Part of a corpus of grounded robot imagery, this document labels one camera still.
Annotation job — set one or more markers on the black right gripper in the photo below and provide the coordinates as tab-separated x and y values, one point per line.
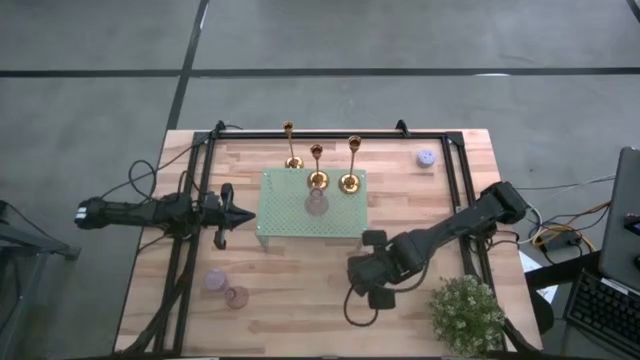
372	270

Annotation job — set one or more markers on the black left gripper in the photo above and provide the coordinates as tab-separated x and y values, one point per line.
212	212

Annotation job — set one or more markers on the pink ribbed glass candle holder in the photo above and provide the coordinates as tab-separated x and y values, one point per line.
316	204
236	297
216	280

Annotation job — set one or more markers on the purple flower patterned round tin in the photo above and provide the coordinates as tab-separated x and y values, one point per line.
426	158

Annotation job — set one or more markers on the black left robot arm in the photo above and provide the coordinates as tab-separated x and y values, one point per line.
130	212

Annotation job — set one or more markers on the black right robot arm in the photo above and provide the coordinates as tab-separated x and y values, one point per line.
450	225

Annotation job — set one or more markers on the green perforated metal shelf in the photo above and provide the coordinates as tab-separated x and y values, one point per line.
285	210

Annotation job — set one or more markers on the tallest brass candlestick holder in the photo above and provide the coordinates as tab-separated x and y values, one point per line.
349	184

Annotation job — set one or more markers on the potted plant with white flowers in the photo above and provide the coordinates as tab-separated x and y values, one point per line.
467	315

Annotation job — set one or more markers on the white paper sheet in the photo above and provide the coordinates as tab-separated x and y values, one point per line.
532	267

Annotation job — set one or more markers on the black power adapter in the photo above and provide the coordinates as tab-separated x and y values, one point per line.
562	241

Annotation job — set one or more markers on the grey metal stand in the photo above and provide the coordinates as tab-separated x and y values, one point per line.
30	242

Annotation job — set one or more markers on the black keyboard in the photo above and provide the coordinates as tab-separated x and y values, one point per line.
605	310

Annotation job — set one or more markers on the grey laptop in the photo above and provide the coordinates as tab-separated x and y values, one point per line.
620	215

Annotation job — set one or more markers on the black aluminium table frame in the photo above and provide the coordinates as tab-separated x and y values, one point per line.
330	135

